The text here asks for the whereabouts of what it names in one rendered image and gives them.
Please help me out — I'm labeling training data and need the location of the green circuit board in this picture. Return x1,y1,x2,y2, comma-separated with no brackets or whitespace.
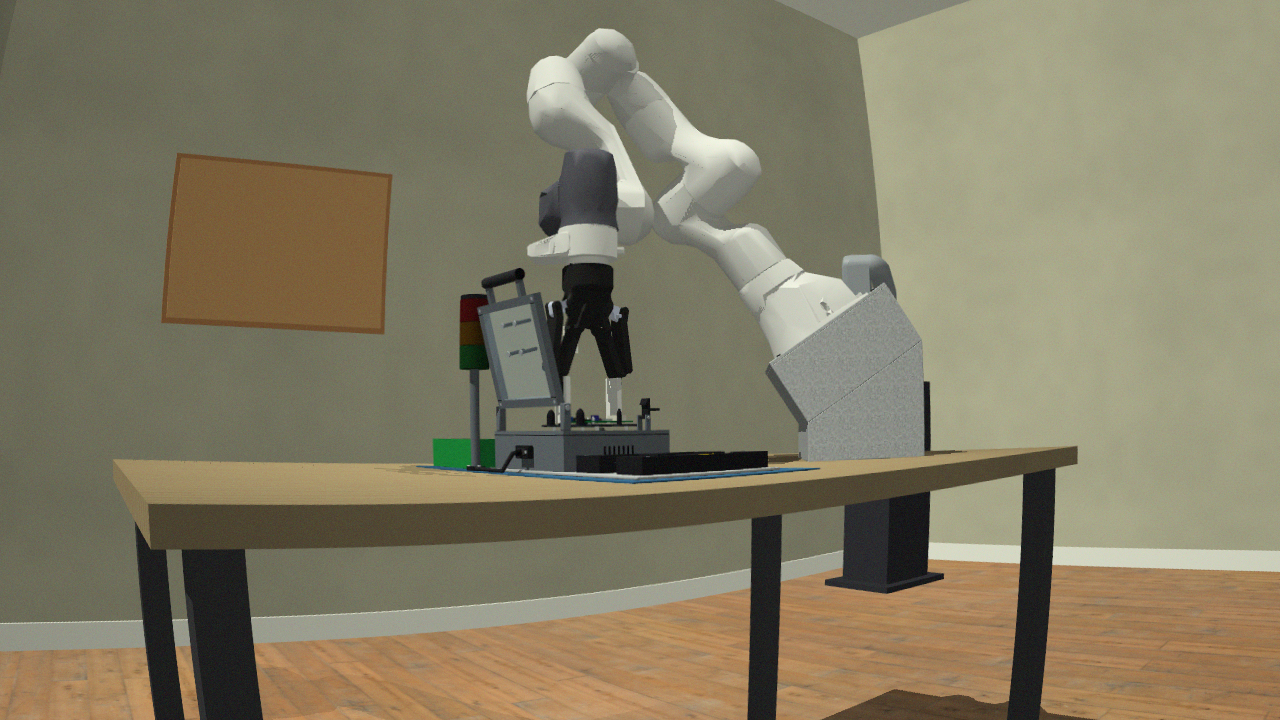
571,415,626,423

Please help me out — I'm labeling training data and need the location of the green bin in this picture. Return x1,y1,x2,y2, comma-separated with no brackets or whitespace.
433,439,495,469

